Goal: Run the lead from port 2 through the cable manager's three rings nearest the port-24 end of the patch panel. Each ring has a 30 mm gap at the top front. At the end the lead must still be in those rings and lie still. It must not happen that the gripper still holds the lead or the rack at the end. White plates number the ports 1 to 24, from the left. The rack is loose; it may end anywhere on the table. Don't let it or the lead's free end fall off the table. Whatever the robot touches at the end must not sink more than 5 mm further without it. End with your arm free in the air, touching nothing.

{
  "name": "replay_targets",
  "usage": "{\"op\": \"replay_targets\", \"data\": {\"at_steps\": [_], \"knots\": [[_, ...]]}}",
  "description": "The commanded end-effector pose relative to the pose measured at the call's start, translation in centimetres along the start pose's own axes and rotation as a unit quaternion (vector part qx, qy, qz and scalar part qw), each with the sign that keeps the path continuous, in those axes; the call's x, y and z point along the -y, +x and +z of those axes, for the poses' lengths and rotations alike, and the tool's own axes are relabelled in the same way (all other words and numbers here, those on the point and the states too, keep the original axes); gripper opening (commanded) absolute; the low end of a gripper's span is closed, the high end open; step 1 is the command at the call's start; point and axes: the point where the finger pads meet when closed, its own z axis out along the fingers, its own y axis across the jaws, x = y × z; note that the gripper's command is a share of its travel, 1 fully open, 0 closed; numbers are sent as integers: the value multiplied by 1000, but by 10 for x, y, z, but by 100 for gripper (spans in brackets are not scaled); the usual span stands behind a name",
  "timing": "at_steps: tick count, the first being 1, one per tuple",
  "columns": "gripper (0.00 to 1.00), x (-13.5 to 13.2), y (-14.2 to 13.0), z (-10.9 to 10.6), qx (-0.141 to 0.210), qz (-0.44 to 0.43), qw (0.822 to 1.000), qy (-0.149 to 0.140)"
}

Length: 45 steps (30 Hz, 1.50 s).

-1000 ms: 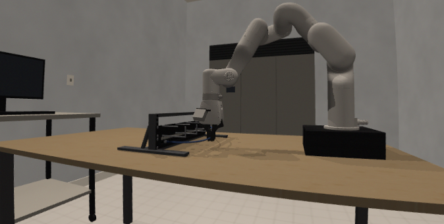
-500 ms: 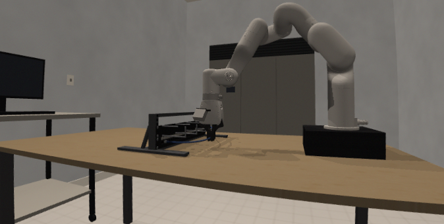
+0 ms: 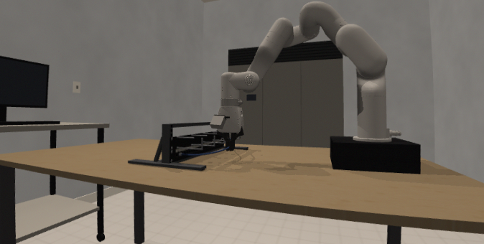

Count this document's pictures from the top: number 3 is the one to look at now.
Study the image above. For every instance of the black metal rack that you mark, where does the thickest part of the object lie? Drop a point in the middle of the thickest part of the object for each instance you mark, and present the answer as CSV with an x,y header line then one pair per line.
x,y
174,149

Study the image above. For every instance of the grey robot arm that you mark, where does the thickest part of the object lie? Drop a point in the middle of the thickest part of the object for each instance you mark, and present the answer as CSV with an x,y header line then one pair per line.
x,y
353,40

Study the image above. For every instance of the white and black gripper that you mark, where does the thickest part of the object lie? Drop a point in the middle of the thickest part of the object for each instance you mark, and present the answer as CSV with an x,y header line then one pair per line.
x,y
232,125

